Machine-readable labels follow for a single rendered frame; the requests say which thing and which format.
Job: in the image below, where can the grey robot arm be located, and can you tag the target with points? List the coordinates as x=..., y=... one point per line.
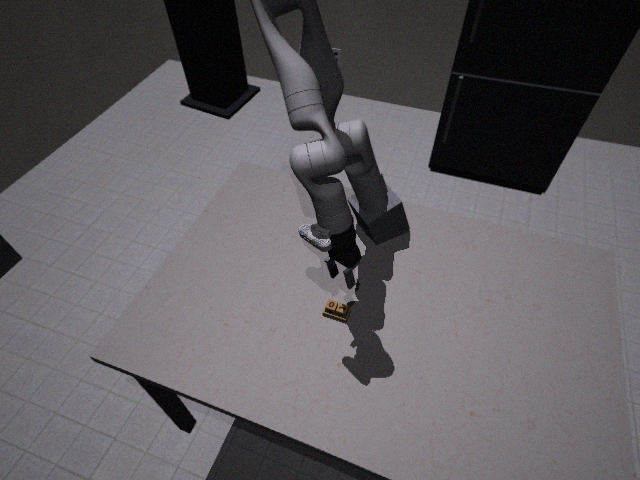
x=305, y=88

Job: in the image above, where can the tan rectangular tray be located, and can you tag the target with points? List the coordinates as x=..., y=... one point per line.
x=337, y=317

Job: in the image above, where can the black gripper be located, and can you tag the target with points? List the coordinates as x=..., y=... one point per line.
x=335, y=235

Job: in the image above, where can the tan cube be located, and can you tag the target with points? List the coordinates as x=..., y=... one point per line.
x=331, y=307
x=342, y=310

